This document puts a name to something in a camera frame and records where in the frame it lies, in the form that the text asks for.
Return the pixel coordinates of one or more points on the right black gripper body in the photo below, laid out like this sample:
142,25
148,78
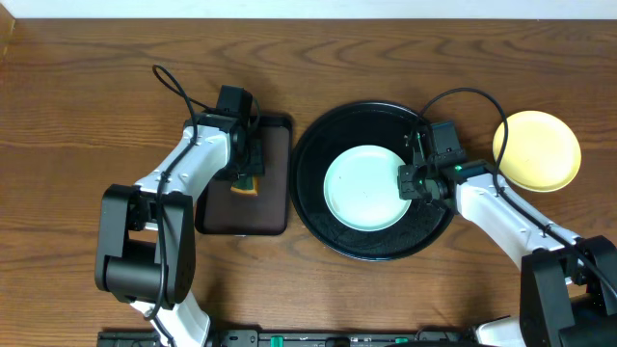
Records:
415,182

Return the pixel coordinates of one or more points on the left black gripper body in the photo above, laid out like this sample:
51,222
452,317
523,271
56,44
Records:
251,161

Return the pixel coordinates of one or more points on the green and orange sponge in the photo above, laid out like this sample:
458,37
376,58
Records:
245,185

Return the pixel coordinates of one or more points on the pale green plate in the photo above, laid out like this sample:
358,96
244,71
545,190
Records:
361,190

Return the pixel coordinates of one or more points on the yellow plate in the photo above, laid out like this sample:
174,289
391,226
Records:
542,153

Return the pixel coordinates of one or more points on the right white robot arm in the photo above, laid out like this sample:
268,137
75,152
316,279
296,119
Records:
568,282

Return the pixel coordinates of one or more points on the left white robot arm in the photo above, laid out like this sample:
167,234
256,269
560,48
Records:
146,249

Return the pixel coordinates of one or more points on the black rectangular water tray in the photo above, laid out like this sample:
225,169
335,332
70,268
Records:
222,211

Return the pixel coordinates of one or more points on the black round tray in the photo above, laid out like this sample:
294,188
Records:
378,123

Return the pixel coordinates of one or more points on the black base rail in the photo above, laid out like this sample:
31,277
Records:
251,338

